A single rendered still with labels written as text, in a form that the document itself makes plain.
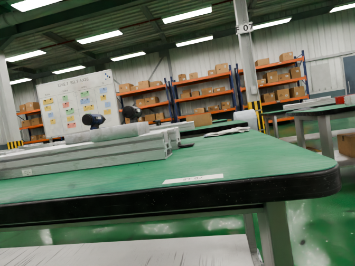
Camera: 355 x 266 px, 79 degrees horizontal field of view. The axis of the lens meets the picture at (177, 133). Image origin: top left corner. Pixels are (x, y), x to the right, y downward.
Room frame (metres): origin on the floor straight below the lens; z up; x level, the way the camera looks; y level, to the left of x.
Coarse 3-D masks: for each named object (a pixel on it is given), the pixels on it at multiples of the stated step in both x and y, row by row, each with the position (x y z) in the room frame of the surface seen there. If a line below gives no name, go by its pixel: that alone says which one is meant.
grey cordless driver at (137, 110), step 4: (124, 108) 1.02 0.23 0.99; (128, 108) 1.01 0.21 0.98; (132, 108) 1.02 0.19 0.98; (136, 108) 1.07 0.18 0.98; (140, 108) 1.14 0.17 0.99; (124, 112) 1.02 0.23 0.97; (128, 112) 1.01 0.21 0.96; (132, 112) 1.01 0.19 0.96; (136, 112) 1.05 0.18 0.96; (140, 112) 1.11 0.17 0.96; (124, 116) 1.02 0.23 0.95; (128, 116) 1.02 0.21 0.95; (132, 116) 1.02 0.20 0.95; (136, 116) 1.07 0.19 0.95; (140, 116) 1.14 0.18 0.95; (132, 120) 1.05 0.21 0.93; (136, 120) 1.07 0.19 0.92
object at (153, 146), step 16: (80, 144) 0.70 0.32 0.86; (96, 144) 0.69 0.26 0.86; (112, 144) 0.69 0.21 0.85; (128, 144) 0.67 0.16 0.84; (144, 144) 0.66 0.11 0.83; (160, 144) 0.65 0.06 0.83; (0, 160) 0.77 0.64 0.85; (16, 160) 0.75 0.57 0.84; (32, 160) 0.74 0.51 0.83; (48, 160) 0.73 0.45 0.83; (64, 160) 0.73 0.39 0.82; (80, 160) 0.70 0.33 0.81; (96, 160) 0.69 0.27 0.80; (112, 160) 0.68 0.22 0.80; (128, 160) 0.67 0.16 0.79; (144, 160) 0.66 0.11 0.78; (0, 176) 0.77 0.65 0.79; (16, 176) 0.76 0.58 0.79
